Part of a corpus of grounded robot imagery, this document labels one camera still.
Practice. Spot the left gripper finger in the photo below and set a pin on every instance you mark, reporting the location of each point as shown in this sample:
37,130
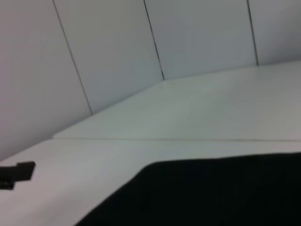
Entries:
24,170

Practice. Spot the black shirt with FREE print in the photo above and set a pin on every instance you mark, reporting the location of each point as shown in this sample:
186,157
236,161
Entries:
211,193

